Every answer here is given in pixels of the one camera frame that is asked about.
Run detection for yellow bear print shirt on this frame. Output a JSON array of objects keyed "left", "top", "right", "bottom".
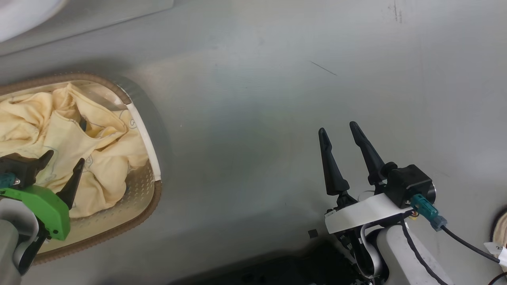
[{"left": 42, "top": 82, "right": 150, "bottom": 219}]

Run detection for white front-load washing machine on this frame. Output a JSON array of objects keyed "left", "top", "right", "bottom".
[{"left": 0, "top": 0, "right": 175, "bottom": 57}]

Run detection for round beige dark-rimmed object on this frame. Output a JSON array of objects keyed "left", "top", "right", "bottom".
[{"left": 491, "top": 209, "right": 507, "bottom": 247}]

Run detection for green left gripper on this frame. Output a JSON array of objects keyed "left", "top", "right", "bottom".
[{"left": 0, "top": 150, "right": 86, "bottom": 241}]

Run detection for white cable label tag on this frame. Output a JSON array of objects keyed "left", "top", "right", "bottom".
[{"left": 484, "top": 241, "right": 507, "bottom": 268}]

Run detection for cream perforated laundry basket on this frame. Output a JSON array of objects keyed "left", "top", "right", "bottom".
[{"left": 0, "top": 71, "right": 163, "bottom": 265}]

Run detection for teal right camera connector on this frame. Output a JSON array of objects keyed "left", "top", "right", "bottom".
[{"left": 410, "top": 194, "right": 447, "bottom": 232}]

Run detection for thin black camera cable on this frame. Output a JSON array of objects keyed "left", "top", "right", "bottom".
[{"left": 440, "top": 225, "right": 507, "bottom": 285}]

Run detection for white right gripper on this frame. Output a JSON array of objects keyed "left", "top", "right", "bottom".
[{"left": 318, "top": 121, "right": 415, "bottom": 234}]

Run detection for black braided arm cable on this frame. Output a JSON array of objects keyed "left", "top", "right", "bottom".
[{"left": 398, "top": 216, "right": 449, "bottom": 285}]

